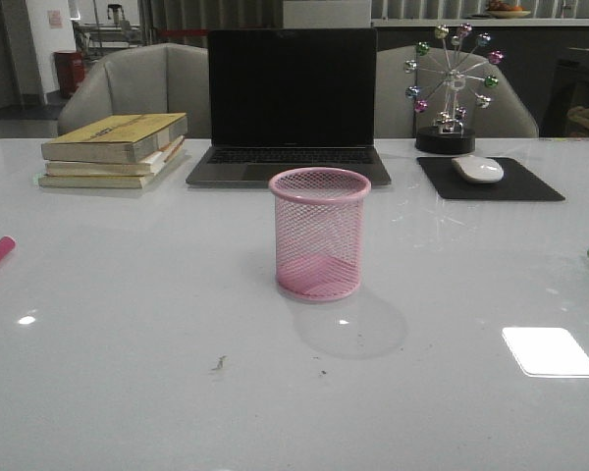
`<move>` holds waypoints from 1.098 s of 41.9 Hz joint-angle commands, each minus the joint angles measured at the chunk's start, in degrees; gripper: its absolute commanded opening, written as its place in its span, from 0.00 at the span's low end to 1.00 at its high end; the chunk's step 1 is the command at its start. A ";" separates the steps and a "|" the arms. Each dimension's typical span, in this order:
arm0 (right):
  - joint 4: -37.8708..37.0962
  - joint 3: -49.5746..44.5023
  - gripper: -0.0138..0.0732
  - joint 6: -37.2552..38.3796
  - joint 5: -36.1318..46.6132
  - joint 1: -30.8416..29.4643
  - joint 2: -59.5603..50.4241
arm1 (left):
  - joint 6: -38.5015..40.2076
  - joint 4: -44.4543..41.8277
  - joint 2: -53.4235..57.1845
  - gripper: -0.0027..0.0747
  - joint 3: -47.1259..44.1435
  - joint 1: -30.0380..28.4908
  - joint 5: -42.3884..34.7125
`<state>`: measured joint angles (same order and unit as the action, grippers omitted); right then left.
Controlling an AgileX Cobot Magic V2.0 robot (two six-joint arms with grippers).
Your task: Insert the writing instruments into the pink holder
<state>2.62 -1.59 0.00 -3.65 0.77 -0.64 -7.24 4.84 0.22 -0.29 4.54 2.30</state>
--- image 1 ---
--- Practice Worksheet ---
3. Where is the pink mesh pen holder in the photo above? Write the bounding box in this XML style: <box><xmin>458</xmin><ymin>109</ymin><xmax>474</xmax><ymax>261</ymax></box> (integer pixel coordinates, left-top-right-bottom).
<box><xmin>269</xmin><ymin>167</ymin><xmax>371</xmax><ymax>301</ymax></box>

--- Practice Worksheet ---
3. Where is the grey laptop black screen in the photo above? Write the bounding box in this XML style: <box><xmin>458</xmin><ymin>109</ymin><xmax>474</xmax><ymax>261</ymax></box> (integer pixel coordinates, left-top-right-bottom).
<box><xmin>187</xmin><ymin>27</ymin><xmax>391</xmax><ymax>187</ymax></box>

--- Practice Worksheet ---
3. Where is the right grey armchair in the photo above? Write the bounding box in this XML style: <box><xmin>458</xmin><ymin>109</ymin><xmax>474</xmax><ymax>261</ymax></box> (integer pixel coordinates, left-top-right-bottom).
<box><xmin>374</xmin><ymin>45</ymin><xmax>539</xmax><ymax>138</ymax></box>

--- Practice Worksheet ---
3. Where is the grey armchair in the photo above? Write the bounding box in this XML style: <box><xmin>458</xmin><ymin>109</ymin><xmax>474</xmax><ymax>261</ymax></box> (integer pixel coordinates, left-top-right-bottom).
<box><xmin>374</xmin><ymin>45</ymin><xmax>539</xmax><ymax>138</ymax></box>
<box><xmin>58</xmin><ymin>43</ymin><xmax>211</xmax><ymax>138</ymax></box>

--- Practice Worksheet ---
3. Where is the white computer mouse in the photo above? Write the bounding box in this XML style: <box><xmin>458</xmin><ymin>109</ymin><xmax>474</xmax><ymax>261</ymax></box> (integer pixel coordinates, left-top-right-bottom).
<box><xmin>451</xmin><ymin>155</ymin><xmax>505</xmax><ymax>183</ymax></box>

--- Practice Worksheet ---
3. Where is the bottom pale book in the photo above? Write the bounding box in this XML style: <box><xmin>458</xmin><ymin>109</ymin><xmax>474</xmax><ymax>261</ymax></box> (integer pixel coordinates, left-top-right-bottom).
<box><xmin>37</xmin><ymin>148</ymin><xmax>186</xmax><ymax>189</ymax></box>

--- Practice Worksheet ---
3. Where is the left grey armchair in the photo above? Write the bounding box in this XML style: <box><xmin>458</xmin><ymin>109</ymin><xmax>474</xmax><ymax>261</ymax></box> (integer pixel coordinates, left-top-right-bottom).
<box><xmin>58</xmin><ymin>43</ymin><xmax>211</xmax><ymax>138</ymax></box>

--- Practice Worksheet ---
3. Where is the top yellow book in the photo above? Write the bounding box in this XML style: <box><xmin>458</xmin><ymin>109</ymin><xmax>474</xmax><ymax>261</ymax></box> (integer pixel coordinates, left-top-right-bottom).
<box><xmin>41</xmin><ymin>113</ymin><xmax>187</xmax><ymax>164</ymax></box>

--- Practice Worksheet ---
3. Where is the ferris wheel desk ornament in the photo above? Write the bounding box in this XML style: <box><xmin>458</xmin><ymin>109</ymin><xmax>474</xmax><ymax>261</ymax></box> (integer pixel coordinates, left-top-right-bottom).
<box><xmin>402</xmin><ymin>23</ymin><xmax>504</xmax><ymax>155</ymax></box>

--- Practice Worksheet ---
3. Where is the black mouse pad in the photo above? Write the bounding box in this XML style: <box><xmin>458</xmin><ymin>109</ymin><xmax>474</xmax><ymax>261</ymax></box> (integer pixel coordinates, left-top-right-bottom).
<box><xmin>417</xmin><ymin>156</ymin><xmax>565</xmax><ymax>202</ymax></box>

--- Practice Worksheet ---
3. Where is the red fire extinguisher box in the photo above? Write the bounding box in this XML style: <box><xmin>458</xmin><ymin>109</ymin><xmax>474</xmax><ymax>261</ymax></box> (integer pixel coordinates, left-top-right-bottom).
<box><xmin>53</xmin><ymin>50</ymin><xmax>85</xmax><ymax>98</ymax></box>

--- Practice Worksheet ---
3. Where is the fruit bowl on counter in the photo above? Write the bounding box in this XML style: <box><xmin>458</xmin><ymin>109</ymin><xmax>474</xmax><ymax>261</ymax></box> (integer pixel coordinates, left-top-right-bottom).
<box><xmin>486</xmin><ymin>0</ymin><xmax>530</xmax><ymax>19</ymax></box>

